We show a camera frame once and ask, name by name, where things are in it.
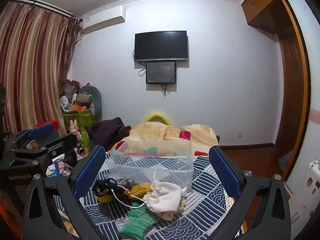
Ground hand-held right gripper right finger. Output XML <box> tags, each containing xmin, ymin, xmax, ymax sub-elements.
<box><xmin>208</xmin><ymin>145</ymin><xmax>292</xmax><ymax>240</ymax></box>

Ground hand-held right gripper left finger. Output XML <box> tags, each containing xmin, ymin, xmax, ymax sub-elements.
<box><xmin>22</xmin><ymin>145</ymin><xmax>107</xmax><ymax>240</ymax></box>

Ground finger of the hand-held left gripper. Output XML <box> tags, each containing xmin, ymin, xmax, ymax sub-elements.
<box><xmin>10</xmin><ymin>133</ymin><xmax>78</xmax><ymax>167</ymax></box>
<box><xmin>4</xmin><ymin>124</ymin><xmax>55</xmax><ymax>151</ymax></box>

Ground yellow cloth pouch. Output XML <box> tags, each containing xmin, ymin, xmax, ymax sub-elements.
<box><xmin>126</xmin><ymin>183</ymin><xmax>152</xmax><ymax>199</ymax></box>

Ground white cloth pouch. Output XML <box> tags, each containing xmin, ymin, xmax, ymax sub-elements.
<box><xmin>143</xmin><ymin>180</ymin><xmax>182</xmax><ymax>214</ymax></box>

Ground clear plastic box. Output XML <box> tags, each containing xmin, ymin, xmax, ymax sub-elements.
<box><xmin>105</xmin><ymin>140</ymin><xmax>194</xmax><ymax>189</ymax></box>

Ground green knitted cloth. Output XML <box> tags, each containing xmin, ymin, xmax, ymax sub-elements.
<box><xmin>116</xmin><ymin>206</ymin><xmax>160</xmax><ymax>240</ymax></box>

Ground red box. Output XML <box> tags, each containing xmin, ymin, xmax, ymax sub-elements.
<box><xmin>34</xmin><ymin>120</ymin><xmax>59</xmax><ymax>131</ymax></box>

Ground pink bunny toy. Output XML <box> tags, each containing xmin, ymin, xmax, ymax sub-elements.
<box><xmin>69</xmin><ymin>119</ymin><xmax>82</xmax><ymax>141</ymax></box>

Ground colourful papers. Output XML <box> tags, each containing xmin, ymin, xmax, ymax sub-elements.
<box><xmin>47</xmin><ymin>155</ymin><xmax>68</xmax><ymax>178</ymax></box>

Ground green storage bin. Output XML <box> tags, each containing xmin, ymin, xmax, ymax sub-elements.
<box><xmin>63</xmin><ymin>109</ymin><xmax>95</xmax><ymax>133</ymax></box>

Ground dark purple clothing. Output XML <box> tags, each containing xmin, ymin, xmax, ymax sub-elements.
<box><xmin>87</xmin><ymin>117</ymin><xmax>132</xmax><ymax>151</ymax></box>

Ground blue patterned bed sheet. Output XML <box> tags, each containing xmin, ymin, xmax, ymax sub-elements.
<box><xmin>54</xmin><ymin>152</ymin><xmax>241</xmax><ymax>240</ymax></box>

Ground beige cloth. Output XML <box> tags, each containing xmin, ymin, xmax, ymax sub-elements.
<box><xmin>160</xmin><ymin>197</ymin><xmax>187</xmax><ymax>221</ymax></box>

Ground striped brown curtain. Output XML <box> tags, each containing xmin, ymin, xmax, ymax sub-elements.
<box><xmin>0</xmin><ymin>1</ymin><xmax>77</xmax><ymax>136</ymax></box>

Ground yellow fleece blanket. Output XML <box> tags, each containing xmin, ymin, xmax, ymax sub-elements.
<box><xmin>110</xmin><ymin>121</ymin><xmax>219</xmax><ymax>156</ymax></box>

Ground yellow hoop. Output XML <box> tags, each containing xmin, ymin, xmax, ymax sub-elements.
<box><xmin>145</xmin><ymin>112</ymin><xmax>173</xmax><ymax>125</ymax></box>

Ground wooden door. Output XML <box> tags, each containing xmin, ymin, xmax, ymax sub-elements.
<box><xmin>274</xmin><ymin>0</ymin><xmax>312</xmax><ymax>181</ymax></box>

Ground small black monitor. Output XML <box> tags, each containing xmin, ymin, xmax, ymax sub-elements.
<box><xmin>146</xmin><ymin>61</ymin><xmax>177</xmax><ymax>84</ymax></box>

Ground white air conditioner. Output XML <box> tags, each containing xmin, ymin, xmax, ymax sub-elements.
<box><xmin>80</xmin><ymin>5</ymin><xmax>127</xmax><ymax>34</ymax></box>

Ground wooden overhead cabinet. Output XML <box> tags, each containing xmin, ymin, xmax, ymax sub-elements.
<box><xmin>241</xmin><ymin>0</ymin><xmax>300</xmax><ymax>34</ymax></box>

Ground white cable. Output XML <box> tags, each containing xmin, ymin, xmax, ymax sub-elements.
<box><xmin>111</xmin><ymin>167</ymin><xmax>173</xmax><ymax>209</ymax></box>

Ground curtain rail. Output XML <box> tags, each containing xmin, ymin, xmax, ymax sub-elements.
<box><xmin>10</xmin><ymin>0</ymin><xmax>83</xmax><ymax>22</ymax></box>

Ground black wall television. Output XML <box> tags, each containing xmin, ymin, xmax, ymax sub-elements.
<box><xmin>134</xmin><ymin>31</ymin><xmax>189</xmax><ymax>63</ymax></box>

